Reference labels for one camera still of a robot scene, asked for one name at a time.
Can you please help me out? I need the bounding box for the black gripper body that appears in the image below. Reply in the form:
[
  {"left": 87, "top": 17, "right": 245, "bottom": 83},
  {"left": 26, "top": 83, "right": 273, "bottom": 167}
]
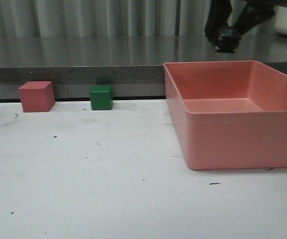
[{"left": 243, "top": 0, "right": 287, "bottom": 9}]

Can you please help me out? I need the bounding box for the grey pleated curtain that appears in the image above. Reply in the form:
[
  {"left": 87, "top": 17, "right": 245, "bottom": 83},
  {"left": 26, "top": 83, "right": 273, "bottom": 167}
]
[{"left": 0, "top": 0, "right": 210, "bottom": 38}]

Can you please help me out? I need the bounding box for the grey stone counter shelf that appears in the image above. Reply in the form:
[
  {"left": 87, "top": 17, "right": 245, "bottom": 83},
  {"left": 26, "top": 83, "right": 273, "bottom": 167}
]
[{"left": 0, "top": 34, "right": 287, "bottom": 102}]

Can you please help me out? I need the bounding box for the pink cube block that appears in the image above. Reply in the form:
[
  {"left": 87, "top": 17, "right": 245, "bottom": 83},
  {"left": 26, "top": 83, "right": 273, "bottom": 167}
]
[{"left": 18, "top": 81, "right": 55, "bottom": 113}]

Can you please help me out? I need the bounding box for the yellow push button switch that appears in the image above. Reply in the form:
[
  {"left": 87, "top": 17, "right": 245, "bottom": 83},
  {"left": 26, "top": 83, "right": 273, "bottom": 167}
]
[{"left": 214, "top": 26, "right": 241, "bottom": 53}]

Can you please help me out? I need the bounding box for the green cube block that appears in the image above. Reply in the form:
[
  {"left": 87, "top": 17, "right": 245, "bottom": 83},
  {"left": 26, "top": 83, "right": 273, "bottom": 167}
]
[{"left": 90, "top": 85, "right": 113, "bottom": 111}]

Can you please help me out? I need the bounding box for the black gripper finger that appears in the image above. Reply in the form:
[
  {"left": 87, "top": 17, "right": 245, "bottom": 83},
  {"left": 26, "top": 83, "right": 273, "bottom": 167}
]
[
  {"left": 204, "top": 0, "right": 232, "bottom": 45},
  {"left": 233, "top": 2, "right": 275, "bottom": 37}
]

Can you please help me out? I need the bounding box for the pink plastic bin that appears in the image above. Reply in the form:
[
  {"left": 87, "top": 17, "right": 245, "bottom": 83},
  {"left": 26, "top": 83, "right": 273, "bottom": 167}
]
[{"left": 164, "top": 61, "right": 287, "bottom": 170}]

